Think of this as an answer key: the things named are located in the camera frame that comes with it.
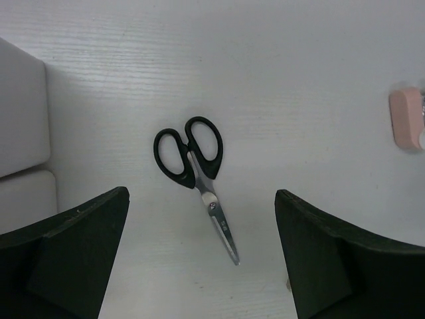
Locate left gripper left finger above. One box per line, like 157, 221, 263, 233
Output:
1, 187, 129, 318

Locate black handled scissors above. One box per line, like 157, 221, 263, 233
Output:
153, 116, 240, 266

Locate clear compartment organizer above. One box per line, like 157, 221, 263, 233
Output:
1, 40, 57, 233

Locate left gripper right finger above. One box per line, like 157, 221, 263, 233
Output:
275, 189, 424, 318

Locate pink mini stapler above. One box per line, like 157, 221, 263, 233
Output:
388, 82, 424, 153

